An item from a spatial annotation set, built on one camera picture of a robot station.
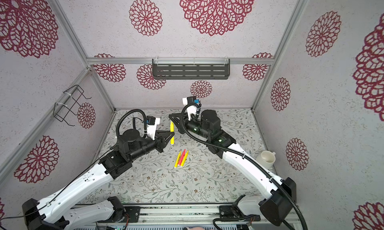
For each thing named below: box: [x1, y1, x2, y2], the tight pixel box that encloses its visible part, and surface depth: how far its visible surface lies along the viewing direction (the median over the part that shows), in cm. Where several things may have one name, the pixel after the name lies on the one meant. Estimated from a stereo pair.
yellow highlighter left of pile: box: [174, 150, 182, 168], surface depth 94 cm
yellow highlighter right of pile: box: [180, 150, 190, 167], surface depth 94 cm
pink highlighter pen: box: [178, 149, 186, 166], surface depth 96 cm
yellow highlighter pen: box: [170, 121, 175, 145], surface depth 66 cm
